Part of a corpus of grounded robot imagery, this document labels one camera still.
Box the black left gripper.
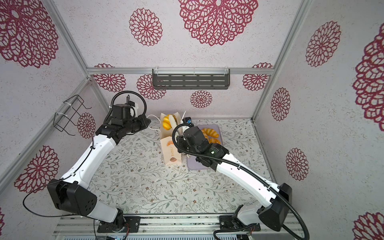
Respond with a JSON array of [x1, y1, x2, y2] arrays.
[[124, 114, 152, 134]]

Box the yellow ridged bun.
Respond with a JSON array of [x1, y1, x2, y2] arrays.
[[162, 115, 171, 131]]

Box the cream paper bread bag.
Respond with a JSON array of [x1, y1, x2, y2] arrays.
[[149, 113, 182, 165]]

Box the round orange bun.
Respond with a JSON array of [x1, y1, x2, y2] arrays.
[[209, 138, 221, 144]]

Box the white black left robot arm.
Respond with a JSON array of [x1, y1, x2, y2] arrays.
[[47, 116, 151, 232]]

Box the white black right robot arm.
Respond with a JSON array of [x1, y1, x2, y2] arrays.
[[171, 118, 292, 232]]

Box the croissant top right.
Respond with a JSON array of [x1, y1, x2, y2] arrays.
[[202, 128, 220, 139]]

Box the lilac plastic tray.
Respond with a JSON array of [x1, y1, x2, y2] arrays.
[[187, 125, 224, 171]]

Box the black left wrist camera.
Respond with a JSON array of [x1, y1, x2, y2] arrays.
[[111, 102, 138, 126]]

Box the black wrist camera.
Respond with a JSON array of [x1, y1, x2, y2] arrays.
[[183, 117, 212, 154], [111, 102, 138, 126]]

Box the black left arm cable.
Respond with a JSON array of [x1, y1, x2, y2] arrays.
[[22, 90, 148, 218]]

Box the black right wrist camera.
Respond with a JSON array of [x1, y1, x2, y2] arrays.
[[183, 117, 212, 154]]

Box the grey metal wall shelf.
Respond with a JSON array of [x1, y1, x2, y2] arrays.
[[152, 69, 231, 90]]

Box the black wire wall basket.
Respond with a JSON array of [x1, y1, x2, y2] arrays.
[[53, 95, 91, 137]]

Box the black corrugated right cable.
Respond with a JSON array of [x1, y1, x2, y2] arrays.
[[171, 122, 310, 240]]

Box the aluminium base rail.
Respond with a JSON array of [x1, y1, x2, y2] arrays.
[[52, 213, 307, 240]]

